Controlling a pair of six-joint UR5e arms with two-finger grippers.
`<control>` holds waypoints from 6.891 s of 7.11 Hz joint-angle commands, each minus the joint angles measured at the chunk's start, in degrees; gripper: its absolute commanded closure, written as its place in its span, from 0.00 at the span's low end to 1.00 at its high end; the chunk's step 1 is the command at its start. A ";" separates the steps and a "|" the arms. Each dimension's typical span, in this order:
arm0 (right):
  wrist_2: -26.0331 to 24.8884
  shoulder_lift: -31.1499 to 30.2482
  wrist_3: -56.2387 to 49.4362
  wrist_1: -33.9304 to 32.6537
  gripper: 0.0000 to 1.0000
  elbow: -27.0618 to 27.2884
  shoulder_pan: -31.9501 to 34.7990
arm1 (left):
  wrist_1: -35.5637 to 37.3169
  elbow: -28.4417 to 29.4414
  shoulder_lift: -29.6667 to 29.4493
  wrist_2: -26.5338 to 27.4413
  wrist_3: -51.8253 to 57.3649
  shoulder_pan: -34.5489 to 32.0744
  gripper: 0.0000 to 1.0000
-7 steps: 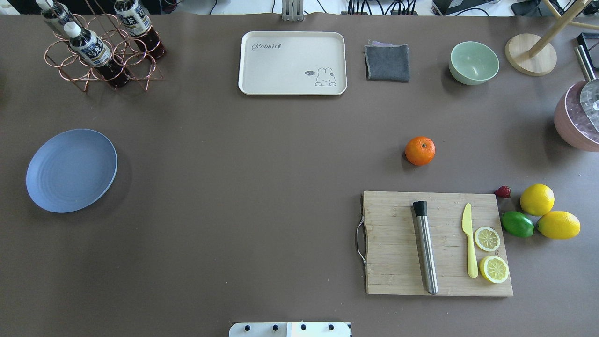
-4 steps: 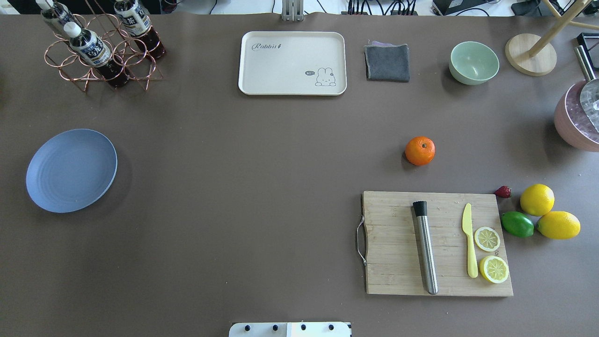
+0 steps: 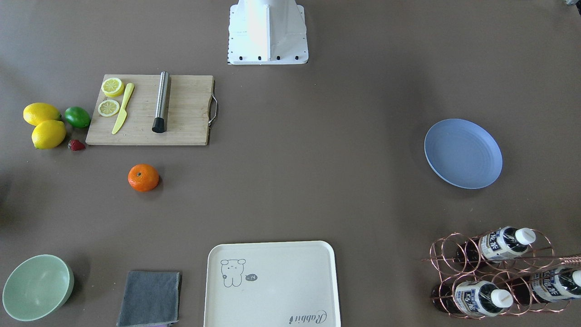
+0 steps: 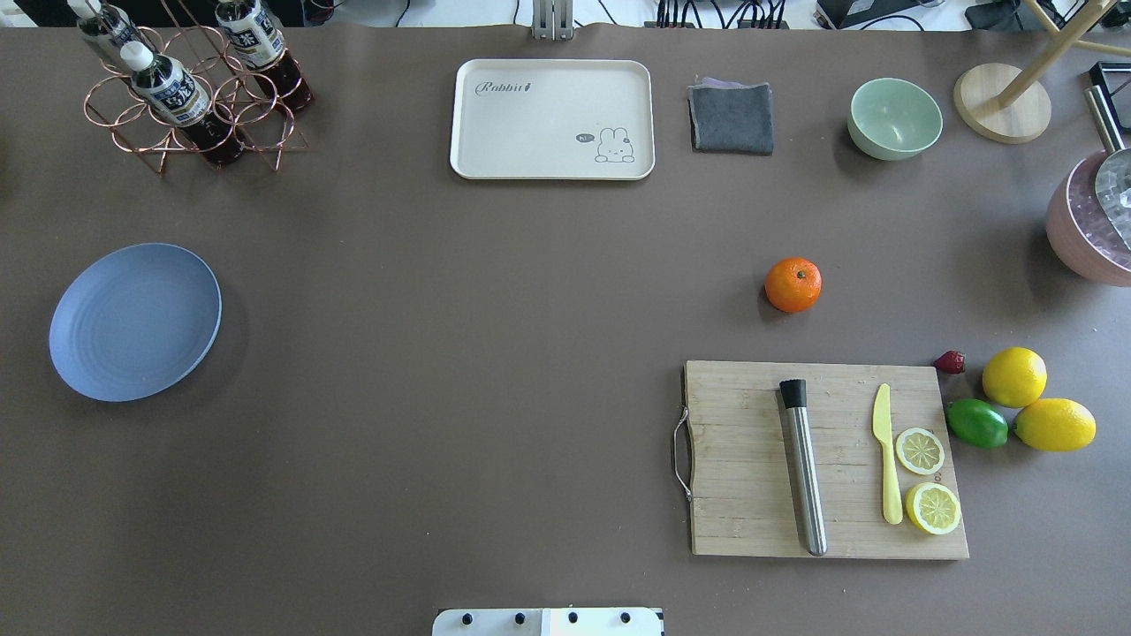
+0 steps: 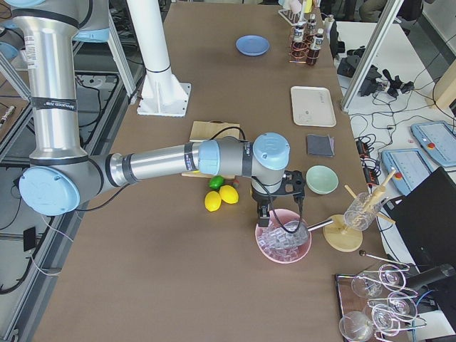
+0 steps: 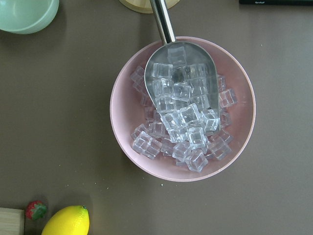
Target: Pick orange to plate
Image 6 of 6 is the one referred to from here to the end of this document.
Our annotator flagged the pink bowl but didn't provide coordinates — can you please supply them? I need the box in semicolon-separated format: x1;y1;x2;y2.
110;36;256;182

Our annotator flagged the clear ice cubes pile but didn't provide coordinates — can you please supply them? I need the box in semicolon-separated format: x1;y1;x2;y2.
130;43;235;172

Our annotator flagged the metal ice scoop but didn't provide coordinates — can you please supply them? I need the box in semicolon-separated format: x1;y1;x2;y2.
143;0;222;133

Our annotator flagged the wooden cup tree stand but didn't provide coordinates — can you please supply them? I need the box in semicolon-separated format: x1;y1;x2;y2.
119;0;180;14

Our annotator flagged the yellow lemon outer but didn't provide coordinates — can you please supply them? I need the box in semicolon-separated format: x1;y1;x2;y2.
42;205;89;235

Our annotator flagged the black monitor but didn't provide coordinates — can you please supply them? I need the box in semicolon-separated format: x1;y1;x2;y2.
239;0;313;6

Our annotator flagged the red strawberry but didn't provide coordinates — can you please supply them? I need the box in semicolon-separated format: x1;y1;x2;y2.
25;200;47;220

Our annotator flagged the mint green bowl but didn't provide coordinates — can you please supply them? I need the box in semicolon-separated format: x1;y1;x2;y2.
0;0;60;34

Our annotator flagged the wooden cutting board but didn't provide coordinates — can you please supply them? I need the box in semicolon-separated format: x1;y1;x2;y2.
0;208;24;235

